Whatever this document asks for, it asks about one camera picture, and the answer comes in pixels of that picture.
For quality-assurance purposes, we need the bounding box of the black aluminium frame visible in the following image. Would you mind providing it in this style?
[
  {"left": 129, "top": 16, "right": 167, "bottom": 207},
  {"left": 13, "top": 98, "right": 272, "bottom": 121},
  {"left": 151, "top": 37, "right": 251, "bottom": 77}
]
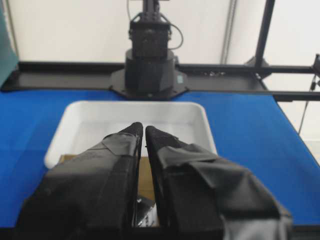
[{"left": 0, "top": 0, "right": 320, "bottom": 103}]

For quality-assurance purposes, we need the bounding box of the brown cardboard box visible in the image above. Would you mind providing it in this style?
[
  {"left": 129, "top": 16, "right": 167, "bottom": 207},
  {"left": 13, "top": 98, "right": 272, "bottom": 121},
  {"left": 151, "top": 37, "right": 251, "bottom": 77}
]
[{"left": 54, "top": 155, "right": 157, "bottom": 231}]

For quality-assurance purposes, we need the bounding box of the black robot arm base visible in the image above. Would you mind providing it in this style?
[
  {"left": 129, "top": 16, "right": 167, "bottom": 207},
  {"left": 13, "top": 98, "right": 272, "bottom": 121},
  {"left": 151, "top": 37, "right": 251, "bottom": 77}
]
[{"left": 110, "top": 0, "right": 188, "bottom": 101}]

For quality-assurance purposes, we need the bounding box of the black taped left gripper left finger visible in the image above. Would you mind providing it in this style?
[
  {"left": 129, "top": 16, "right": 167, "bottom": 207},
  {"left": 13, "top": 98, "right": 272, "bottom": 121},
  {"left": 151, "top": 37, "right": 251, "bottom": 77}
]
[{"left": 15, "top": 122, "right": 143, "bottom": 240}]

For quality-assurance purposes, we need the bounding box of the black cable on right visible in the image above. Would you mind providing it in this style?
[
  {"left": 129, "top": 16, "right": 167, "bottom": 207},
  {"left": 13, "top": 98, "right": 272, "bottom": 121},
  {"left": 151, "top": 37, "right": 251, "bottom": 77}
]
[{"left": 297, "top": 53, "right": 320, "bottom": 133}]

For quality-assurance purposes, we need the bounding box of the white plastic tray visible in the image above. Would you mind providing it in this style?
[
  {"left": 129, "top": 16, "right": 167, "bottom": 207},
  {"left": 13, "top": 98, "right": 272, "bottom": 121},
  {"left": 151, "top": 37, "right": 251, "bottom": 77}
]
[{"left": 44, "top": 100, "right": 217, "bottom": 169}]

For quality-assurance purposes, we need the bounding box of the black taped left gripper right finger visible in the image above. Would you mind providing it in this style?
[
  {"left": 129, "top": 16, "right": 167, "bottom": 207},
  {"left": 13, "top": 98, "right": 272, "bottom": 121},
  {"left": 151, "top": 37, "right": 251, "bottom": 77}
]
[{"left": 145, "top": 126, "right": 293, "bottom": 240}]

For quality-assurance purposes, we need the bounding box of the teal backdrop panel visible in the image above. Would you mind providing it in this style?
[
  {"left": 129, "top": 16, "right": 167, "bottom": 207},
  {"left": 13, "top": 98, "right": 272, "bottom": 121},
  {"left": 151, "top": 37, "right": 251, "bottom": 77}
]
[{"left": 0, "top": 3, "right": 19, "bottom": 87}]

